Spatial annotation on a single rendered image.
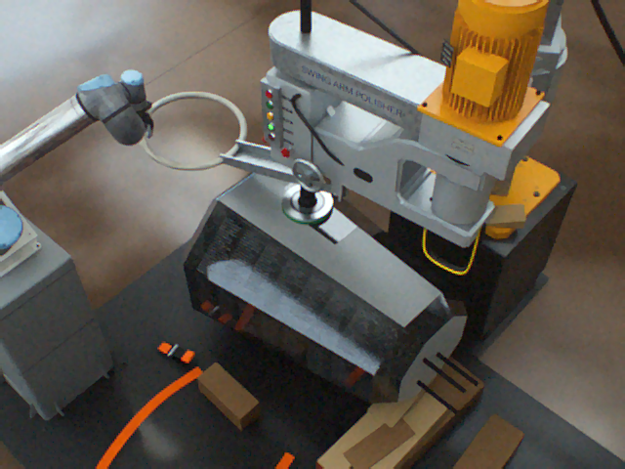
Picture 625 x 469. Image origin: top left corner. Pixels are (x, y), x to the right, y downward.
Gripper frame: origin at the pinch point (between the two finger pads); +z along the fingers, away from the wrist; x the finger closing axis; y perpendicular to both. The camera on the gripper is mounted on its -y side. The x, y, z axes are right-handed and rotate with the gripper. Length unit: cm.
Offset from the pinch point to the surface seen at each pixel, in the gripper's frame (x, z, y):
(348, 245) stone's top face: 98, -4, 53
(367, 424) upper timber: 115, 50, 105
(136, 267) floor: -12, 86, 16
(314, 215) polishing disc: 83, -6, 41
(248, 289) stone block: 59, 15, 68
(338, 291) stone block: 96, -3, 75
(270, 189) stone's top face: 62, -1, 25
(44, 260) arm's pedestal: -21, -1, 76
